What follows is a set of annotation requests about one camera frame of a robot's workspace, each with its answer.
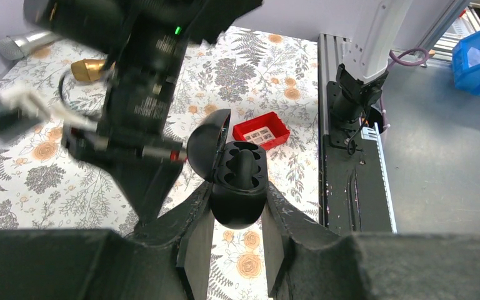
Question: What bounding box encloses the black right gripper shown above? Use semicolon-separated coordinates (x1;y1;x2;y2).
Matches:
61;24;188;226

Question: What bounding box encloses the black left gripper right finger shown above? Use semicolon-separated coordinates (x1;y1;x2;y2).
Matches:
262;185;480;299

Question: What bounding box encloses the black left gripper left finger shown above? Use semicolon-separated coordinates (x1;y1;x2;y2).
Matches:
0;182;214;299

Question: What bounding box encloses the black earbud charging case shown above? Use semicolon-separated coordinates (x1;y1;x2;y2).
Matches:
187;109;269;229

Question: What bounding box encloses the gold microphone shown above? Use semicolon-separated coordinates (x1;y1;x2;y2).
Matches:
71;59;115;83

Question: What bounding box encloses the red parts bin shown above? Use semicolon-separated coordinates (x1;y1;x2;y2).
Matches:
232;112;290;150

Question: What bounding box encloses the floral table mat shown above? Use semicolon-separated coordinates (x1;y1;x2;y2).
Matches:
0;27;318;299

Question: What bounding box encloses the silver microphone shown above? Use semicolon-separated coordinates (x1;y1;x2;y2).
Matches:
0;30;60;61

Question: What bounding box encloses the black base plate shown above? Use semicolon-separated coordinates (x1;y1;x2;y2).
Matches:
319;135;392;236

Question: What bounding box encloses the white slotted cable duct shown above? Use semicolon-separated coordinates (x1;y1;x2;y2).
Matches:
361;123;398;234

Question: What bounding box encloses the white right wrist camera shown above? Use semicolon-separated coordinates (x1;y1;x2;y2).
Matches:
0;81;100;146

